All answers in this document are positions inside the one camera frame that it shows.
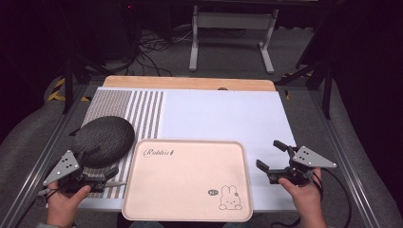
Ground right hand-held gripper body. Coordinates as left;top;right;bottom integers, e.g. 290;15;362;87
267;145;337;187

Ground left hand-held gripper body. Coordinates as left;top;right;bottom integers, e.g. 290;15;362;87
42;149;108;194

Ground dark grey woven oval hat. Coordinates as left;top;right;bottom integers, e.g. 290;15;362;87
69;115;136;169

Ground person's left hand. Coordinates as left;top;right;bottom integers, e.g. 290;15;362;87
46;180;92;228

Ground person's right hand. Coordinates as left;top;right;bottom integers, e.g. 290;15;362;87
278;167;329;224

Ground white mat with grey stripes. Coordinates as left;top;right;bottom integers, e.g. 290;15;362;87
77;86;297;213

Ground yellow black floor tape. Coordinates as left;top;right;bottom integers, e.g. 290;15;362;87
47;77;92;103

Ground black tripod stand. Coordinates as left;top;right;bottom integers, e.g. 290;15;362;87
61;51;112;115
275;58;337;121

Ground pink tray with rabbit print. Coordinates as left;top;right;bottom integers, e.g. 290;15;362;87
121;138;254;223

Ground wooden table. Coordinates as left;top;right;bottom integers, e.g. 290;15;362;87
102;75;277;93

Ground white metal stand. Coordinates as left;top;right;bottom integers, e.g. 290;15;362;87
188;5;280;76

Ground aluminium frame rail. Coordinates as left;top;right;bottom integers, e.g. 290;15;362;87
307;89;378;228
0;85;96;228

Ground grey gripper cable plug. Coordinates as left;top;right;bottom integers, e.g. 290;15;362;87
37;187;62;203

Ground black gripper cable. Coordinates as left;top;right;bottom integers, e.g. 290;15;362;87
312;167;354;228

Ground black floor cables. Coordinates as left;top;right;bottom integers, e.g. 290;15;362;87
122;28;195;78

